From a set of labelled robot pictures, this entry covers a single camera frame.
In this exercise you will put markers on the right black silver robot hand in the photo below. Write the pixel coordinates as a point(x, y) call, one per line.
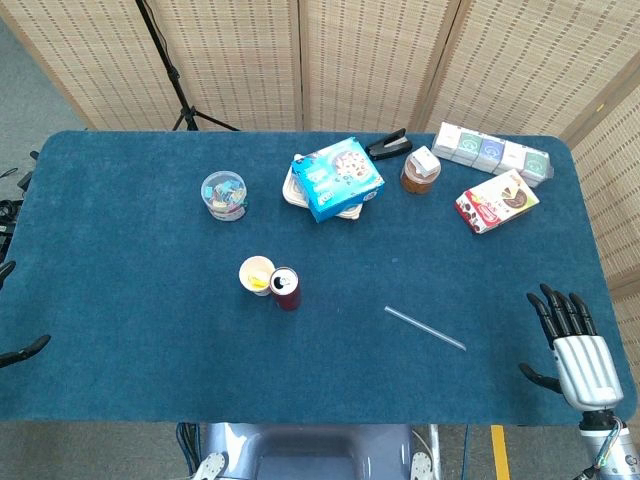
point(587, 365)

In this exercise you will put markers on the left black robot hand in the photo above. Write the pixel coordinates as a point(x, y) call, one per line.
point(25, 349)

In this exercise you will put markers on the clear plastic straw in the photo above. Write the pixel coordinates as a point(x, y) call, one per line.
point(425, 328)

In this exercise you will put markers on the white paper cup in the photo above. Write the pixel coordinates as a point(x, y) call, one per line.
point(252, 272)

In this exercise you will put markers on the red soda can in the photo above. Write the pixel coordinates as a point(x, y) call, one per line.
point(286, 296)

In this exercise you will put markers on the blue felt table mat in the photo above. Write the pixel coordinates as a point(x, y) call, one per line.
point(150, 300)

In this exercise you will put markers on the red chocolate pie box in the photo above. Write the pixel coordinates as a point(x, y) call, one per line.
point(495, 202)

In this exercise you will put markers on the wrapped row of tea boxes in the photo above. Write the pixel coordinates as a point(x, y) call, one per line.
point(490, 152)

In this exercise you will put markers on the amber glass jar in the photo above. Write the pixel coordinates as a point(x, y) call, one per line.
point(417, 182)

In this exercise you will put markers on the clear tub of coloured clips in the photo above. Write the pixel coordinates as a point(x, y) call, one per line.
point(225, 195)

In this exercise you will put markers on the small white box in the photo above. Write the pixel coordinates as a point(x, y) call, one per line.
point(425, 160)

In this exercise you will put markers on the blue-grey robot torso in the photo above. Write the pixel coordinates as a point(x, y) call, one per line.
point(310, 452)

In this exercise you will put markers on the black stapler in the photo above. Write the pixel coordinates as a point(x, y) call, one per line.
point(390, 146)

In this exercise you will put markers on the white lidded food container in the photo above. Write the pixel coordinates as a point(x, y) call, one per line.
point(291, 192)

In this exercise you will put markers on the blue cookie box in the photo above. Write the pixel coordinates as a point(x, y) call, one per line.
point(337, 180)

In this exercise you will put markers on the black tripod stand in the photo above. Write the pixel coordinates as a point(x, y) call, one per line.
point(172, 75)

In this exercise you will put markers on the bamboo folding screen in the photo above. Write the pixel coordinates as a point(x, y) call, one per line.
point(375, 60)

